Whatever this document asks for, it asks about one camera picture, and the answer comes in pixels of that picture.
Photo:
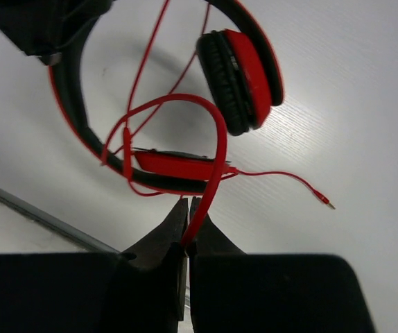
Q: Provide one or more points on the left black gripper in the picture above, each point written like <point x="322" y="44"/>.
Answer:
<point x="44" y="28"/>

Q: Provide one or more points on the red black headphones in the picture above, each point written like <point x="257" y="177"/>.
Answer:
<point x="245" y="82"/>

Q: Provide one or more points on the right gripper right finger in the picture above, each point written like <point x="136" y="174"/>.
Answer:
<point x="232" y="291"/>

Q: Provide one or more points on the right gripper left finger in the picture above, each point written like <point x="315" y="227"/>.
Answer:
<point x="141" y="289"/>

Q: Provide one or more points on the aluminium side rail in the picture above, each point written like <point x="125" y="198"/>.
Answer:
<point x="53" y="224"/>

